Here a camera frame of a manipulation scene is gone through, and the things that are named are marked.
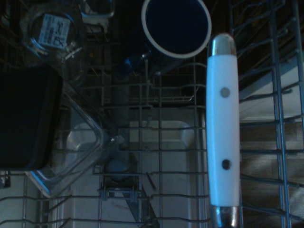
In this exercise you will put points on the clear square plastic container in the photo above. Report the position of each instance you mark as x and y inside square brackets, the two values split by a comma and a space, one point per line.
[90, 133]

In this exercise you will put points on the clear rounded glass container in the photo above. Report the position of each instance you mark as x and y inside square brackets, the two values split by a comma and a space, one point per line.
[97, 15]

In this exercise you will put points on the black container lid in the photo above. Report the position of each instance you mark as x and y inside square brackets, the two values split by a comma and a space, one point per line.
[26, 118]

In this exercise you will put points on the labelled glass jar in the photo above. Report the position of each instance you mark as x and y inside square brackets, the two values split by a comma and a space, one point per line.
[53, 29]

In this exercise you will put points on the blue ceramic mug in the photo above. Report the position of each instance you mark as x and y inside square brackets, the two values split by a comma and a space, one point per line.
[175, 26]

